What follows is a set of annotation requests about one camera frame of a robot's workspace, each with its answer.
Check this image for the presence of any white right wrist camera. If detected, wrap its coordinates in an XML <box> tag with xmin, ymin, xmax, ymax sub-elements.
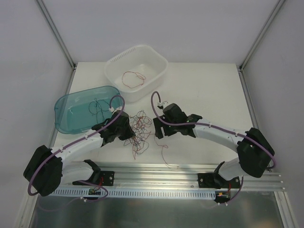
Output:
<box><xmin>157</xmin><ymin>101</ymin><xmax>169</xmax><ymax>109</ymax></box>

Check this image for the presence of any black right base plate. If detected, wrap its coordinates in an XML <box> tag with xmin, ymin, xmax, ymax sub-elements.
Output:
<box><xmin>197</xmin><ymin>173</ymin><xmax>241</xmax><ymax>189</ymax></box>

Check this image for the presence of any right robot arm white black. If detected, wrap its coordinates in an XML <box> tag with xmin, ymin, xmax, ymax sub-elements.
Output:
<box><xmin>153</xmin><ymin>102</ymin><xmax>275</xmax><ymax>189</ymax></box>

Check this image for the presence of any aluminium mounting rail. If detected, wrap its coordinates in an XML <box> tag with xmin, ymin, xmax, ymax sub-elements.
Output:
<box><xmin>54</xmin><ymin>162</ymin><xmax>285</xmax><ymax>192</ymax></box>

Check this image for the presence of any white slotted cable duct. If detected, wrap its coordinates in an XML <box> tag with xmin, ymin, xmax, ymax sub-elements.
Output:
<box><xmin>50</xmin><ymin>187</ymin><xmax>216</xmax><ymax>200</ymax></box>

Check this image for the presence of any dark thin wire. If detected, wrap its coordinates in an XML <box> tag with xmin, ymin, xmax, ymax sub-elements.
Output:
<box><xmin>88</xmin><ymin>97</ymin><xmax>111</xmax><ymax>122</ymax></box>

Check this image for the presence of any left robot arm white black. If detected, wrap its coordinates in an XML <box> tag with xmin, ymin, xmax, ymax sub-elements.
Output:
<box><xmin>23</xmin><ymin>110</ymin><xmax>135</xmax><ymax>197</ymax></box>

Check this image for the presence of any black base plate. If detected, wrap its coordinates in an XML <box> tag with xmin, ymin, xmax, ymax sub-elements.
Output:
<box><xmin>72</xmin><ymin>171</ymin><xmax>115</xmax><ymax>186</ymax></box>
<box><xmin>197</xmin><ymin>173</ymin><xmax>241</xmax><ymax>189</ymax></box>

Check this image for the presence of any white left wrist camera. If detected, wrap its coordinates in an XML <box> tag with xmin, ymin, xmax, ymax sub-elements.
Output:
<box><xmin>109</xmin><ymin>106</ymin><xmax>122</xmax><ymax>113</ymax></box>

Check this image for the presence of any left aluminium frame post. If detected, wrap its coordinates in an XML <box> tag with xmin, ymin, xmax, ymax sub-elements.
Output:
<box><xmin>35</xmin><ymin>0</ymin><xmax>76</xmax><ymax>69</ymax></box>

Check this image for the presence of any right aluminium frame post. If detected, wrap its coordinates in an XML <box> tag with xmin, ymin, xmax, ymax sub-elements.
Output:
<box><xmin>239</xmin><ymin>0</ymin><xmax>286</xmax><ymax>72</ymax></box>

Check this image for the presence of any teal translucent plastic bin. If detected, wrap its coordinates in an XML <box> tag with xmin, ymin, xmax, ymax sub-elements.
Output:
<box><xmin>54</xmin><ymin>85</ymin><xmax>122</xmax><ymax>134</ymax></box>

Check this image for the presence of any thin wire bundle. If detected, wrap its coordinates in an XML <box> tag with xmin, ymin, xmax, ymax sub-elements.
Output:
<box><xmin>123</xmin><ymin>109</ymin><xmax>154</xmax><ymax>160</ymax></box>

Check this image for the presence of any aluminium frame post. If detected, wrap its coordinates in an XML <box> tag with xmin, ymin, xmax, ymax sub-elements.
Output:
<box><xmin>35</xmin><ymin>0</ymin><xmax>76</xmax><ymax>69</ymax></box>
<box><xmin>239</xmin><ymin>0</ymin><xmax>286</xmax><ymax>72</ymax></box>

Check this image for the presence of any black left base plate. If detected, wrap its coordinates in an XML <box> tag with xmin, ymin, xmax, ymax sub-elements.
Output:
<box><xmin>72</xmin><ymin>171</ymin><xmax>115</xmax><ymax>186</ymax></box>

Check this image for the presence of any white plastic basket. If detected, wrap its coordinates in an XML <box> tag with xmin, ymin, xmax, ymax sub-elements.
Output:
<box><xmin>104</xmin><ymin>45</ymin><xmax>169</xmax><ymax>103</ymax></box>

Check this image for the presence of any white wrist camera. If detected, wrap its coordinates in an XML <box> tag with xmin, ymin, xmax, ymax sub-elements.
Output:
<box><xmin>157</xmin><ymin>101</ymin><xmax>169</xmax><ymax>109</ymax></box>
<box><xmin>109</xmin><ymin>106</ymin><xmax>122</xmax><ymax>113</ymax></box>

